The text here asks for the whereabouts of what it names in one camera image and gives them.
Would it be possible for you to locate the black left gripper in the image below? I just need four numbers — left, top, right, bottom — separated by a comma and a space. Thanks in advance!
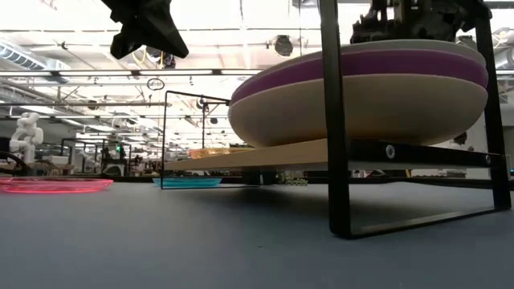
100, 0, 190, 60

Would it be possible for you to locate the small clear teal plate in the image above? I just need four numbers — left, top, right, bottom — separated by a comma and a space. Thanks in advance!
152, 177, 223, 189

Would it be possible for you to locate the small clear pink plate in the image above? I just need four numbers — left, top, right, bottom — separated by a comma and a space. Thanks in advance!
0, 177, 115, 195

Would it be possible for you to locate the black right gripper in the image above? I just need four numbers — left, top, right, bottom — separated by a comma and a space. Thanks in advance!
351, 0, 479, 44

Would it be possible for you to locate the small clear orange plate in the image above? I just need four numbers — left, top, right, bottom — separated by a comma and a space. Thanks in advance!
188, 147, 256, 160

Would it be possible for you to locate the large purple plate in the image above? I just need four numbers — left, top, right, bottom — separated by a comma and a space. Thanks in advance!
230, 48, 490, 106

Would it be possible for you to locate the long ceiling light strip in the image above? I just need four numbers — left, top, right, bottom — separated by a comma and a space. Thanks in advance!
0, 68, 514, 77

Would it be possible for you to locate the beige bowl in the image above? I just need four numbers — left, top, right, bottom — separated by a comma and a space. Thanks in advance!
227, 73, 489, 149

